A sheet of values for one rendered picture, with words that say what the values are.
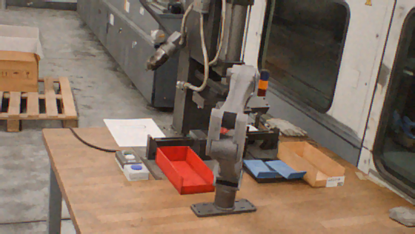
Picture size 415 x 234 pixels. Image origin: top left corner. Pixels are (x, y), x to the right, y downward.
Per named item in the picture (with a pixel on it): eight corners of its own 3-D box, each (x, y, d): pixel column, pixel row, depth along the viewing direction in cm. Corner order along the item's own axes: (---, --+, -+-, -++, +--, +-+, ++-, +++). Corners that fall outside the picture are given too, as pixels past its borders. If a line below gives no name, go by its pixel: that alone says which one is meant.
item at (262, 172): (258, 179, 182) (259, 171, 181) (243, 161, 196) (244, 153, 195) (276, 179, 184) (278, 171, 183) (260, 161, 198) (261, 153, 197)
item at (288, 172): (289, 181, 184) (290, 172, 183) (264, 162, 197) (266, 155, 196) (305, 178, 187) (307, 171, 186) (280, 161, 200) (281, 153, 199)
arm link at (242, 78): (230, 59, 153) (207, 123, 129) (261, 64, 151) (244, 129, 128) (227, 94, 160) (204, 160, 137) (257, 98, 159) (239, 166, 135)
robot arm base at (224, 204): (192, 183, 160) (201, 193, 154) (250, 178, 168) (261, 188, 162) (189, 206, 162) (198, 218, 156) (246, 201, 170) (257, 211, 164)
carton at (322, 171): (313, 190, 186) (317, 169, 183) (276, 161, 207) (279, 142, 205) (342, 187, 191) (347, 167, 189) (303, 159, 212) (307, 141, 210)
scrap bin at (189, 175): (180, 195, 168) (182, 178, 167) (155, 162, 190) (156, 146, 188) (214, 192, 173) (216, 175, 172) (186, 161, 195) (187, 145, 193)
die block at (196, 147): (197, 161, 196) (199, 142, 193) (187, 150, 204) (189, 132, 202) (244, 158, 204) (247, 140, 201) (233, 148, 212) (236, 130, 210)
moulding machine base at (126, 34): (74, 15, 996) (76, -39, 965) (127, 19, 1033) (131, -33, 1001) (147, 115, 514) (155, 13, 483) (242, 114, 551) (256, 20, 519)
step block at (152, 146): (147, 160, 191) (150, 137, 188) (145, 156, 194) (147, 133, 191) (164, 158, 194) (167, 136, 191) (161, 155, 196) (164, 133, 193)
